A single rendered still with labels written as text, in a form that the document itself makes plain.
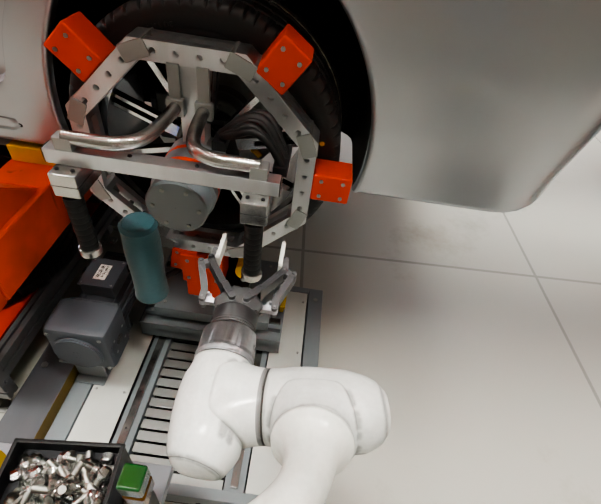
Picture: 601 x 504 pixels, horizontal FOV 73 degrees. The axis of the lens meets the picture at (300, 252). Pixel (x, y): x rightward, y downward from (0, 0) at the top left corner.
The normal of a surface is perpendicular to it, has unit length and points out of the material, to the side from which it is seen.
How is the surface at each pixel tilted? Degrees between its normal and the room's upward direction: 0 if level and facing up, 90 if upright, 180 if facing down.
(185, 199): 90
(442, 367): 0
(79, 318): 0
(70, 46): 90
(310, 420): 16
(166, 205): 90
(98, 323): 0
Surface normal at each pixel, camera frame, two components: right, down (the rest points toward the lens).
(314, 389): -0.01, -0.92
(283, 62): -0.09, 0.69
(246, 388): -0.04, -0.69
